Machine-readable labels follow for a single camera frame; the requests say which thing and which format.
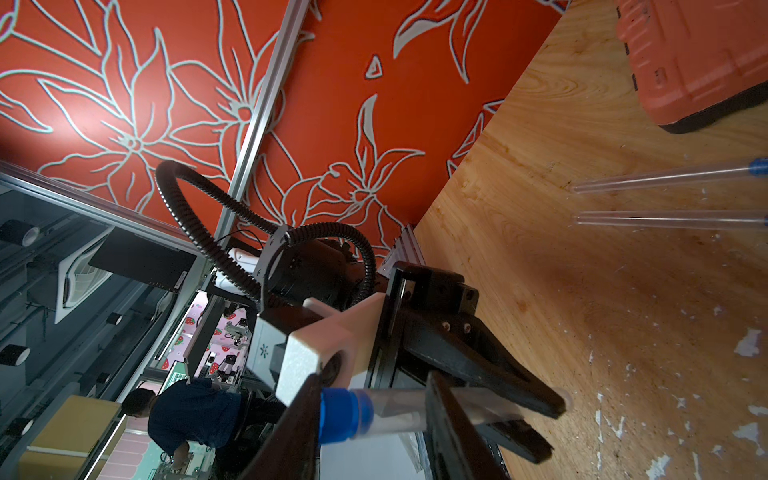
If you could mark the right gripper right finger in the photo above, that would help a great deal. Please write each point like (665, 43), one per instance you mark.
(455, 450)

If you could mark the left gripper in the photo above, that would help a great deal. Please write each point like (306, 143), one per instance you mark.
(420, 330)

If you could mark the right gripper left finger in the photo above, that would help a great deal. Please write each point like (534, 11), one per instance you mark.
(292, 450)

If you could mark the blue stopper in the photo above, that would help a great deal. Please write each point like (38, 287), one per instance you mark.
(758, 167)
(344, 415)

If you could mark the clear test tube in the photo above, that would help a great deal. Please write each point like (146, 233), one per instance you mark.
(395, 411)
(679, 176)
(693, 219)

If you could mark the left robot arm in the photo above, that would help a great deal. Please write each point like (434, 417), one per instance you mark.
(279, 265)

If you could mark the person in dark shirt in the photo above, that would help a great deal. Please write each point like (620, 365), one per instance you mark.
(191, 410)

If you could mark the orange plastic tool case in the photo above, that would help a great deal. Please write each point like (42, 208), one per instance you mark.
(695, 62)

